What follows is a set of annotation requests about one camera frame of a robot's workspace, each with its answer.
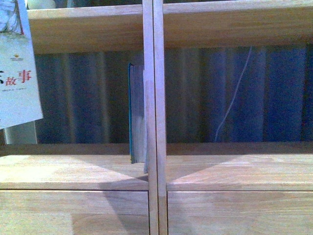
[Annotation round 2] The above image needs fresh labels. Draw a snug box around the white panel behind shelf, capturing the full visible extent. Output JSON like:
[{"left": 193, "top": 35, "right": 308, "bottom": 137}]
[{"left": 4, "top": 121, "right": 37, "bottom": 144}]

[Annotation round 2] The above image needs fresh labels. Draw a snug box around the dark blue curtain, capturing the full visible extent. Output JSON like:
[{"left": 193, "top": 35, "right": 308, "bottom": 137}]
[{"left": 35, "top": 45, "right": 313, "bottom": 143}]

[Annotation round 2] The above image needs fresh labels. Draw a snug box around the teal cover upright book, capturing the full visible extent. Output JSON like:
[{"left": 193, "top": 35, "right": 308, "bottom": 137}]
[{"left": 128, "top": 63, "right": 148, "bottom": 174}]

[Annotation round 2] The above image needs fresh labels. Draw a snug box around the white illustrated paperback book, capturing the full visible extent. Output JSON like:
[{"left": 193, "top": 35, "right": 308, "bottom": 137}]
[{"left": 0, "top": 0, "right": 43, "bottom": 129}]

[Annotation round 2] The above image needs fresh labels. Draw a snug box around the thin white hanging cable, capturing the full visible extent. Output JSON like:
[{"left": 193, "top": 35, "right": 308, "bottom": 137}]
[{"left": 214, "top": 46, "right": 253, "bottom": 142}]

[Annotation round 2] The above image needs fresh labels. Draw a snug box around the wooden bookshelf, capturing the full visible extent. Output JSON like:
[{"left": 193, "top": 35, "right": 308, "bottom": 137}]
[{"left": 0, "top": 0, "right": 313, "bottom": 235}]

